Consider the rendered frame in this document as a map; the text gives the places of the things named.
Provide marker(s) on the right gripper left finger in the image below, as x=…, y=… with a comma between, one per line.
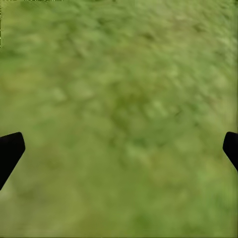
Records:
x=12, y=147

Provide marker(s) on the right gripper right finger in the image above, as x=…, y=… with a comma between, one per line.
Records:
x=230, y=147

